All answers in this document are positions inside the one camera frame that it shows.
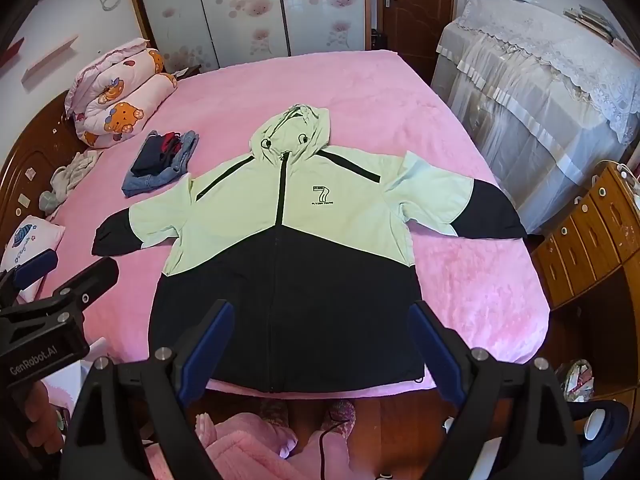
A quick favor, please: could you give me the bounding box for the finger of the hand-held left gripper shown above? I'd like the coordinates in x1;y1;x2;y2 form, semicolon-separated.
51;257;121;312
0;248;59;307

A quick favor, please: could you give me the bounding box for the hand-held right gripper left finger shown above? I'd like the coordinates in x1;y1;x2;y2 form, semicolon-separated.
59;299;236;480

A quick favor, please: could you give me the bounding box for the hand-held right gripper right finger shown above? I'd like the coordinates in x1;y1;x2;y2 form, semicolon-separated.
407;299;587;480

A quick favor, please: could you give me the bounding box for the green and black hooded jacket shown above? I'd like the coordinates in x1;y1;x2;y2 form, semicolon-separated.
91;104;530;395

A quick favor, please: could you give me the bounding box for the folded pile of clothes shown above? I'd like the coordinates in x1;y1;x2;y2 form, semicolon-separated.
121;131;200;198

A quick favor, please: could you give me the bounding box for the white embroidered pillow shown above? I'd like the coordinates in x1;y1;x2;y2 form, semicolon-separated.
0;215;66;301

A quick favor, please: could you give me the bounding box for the knitted slipper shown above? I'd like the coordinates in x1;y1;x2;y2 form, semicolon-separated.
324;399;357;428
259;399;292;428

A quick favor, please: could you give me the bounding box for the crumpled grey-white cloth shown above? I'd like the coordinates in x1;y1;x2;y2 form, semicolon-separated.
39;150;101;218

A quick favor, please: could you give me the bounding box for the person's pink fuzzy robe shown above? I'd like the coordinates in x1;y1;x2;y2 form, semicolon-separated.
195;400;361;480

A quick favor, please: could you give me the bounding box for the wooden headboard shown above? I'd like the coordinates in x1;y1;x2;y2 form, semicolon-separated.
0;90;83;241

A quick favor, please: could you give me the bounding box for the folded navy garment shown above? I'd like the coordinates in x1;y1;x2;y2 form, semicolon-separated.
131;132;168;177

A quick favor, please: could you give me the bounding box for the crumpled plastic bag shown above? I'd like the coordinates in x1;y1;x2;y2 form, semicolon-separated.
560;360;596;403

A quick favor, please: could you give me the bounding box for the folded red garment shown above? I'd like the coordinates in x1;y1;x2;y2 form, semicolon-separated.
159;131;187;168

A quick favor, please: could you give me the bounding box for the rolled cartoon bear quilt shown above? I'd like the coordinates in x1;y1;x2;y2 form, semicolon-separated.
65;37;178;150

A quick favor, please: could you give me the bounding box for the dark blue object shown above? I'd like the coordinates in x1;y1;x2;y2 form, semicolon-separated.
570;400;631;466

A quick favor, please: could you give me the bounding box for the wooden drawer cabinet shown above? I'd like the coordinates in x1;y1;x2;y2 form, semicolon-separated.
530;160;640;411

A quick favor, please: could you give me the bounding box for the pink bed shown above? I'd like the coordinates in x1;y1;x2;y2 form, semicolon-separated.
37;50;551;401

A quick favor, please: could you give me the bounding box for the floral sliding-door wardrobe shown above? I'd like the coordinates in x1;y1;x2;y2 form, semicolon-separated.
125;0;381;73

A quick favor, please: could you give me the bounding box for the brown wooden door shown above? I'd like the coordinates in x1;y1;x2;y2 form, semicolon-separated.
382;0;458;86

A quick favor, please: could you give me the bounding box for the stack of books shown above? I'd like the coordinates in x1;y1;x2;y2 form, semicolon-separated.
562;5;616;43

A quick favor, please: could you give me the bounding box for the black cable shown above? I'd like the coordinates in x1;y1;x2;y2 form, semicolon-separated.
315;417;353;480

